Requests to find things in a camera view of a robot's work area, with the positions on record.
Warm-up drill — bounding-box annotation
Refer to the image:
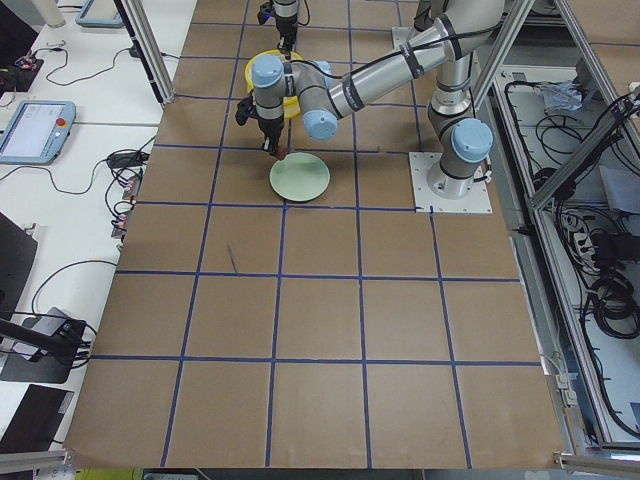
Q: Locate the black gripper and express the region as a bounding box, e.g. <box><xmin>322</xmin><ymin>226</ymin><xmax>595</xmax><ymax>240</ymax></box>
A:
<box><xmin>277</xmin><ymin>17</ymin><xmax>298</xmax><ymax>52</ymax></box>
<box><xmin>258</xmin><ymin>117</ymin><xmax>284</xmax><ymax>154</ymax></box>

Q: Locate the brown steamed bun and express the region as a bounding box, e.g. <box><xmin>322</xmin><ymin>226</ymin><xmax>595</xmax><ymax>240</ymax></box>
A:
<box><xmin>276</xmin><ymin>146</ymin><xmax>288</xmax><ymax>160</ymax></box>

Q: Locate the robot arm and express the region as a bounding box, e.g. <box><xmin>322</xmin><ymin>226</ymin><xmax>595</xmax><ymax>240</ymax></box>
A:
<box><xmin>235</xmin><ymin>1</ymin><xmax>504</xmax><ymax>200</ymax></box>
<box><xmin>271</xmin><ymin>0</ymin><xmax>299</xmax><ymax>56</ymax></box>

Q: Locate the yellow steamer bottom layer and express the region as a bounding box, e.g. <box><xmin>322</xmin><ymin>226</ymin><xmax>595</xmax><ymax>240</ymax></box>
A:
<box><xmin>244</xmin><ymin>49</ymin><xmax>300</xmax><ymax>119</ymax></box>

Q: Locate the mint green bowl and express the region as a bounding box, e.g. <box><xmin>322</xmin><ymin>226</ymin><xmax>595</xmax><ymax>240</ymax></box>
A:
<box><xmin>269</xmin><ymin>152</ymin><xmax>330</xmax><ymax>202</ymax></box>

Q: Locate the blue teach pendant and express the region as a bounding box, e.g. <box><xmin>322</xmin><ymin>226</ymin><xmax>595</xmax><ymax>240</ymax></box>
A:
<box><xmin>75</xmin><ymin>0</ymin><xmax>124</xmax><ymax>28</ymax></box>
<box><xmin>1</xmin><ymin>100</ymin><xmax>76</xmax><ymax>166</ymax></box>

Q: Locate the crumpled white paper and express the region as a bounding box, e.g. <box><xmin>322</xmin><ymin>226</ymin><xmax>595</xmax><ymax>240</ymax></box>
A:
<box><xmin>536</xmin><ymin>81</ymin><xmax>583</xmax><ymax>111</ymax></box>

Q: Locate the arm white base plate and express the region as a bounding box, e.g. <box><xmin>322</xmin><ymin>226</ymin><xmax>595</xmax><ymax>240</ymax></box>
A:
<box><xmin>391</xmin><ymin>26</ymin><xmax>417</xmax><ymax>49</ymax></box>
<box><xmin>409</xmin><ymin>152</ymin><xmax>493</xmax><ymax>215</ymax></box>

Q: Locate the aluminium frame post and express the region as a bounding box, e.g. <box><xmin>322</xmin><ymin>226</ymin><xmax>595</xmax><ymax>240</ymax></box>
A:
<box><xmin>114</xmin><ymin>0</ymin><xmax>175</xmax><ymax>105</ymax></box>

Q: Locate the black camera stand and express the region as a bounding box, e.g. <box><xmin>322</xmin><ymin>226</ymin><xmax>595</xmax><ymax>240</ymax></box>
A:
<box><xmin>1</xmin><ymin>308</ymin><xmax>88</xmax><ymax>384</ymax></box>

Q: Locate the black cable bundle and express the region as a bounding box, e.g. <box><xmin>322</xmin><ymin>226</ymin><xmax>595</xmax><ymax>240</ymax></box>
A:
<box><xmin>574</xmin><ymin>269</ymin><xmax>640</xmax><ymax>341</ymax></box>

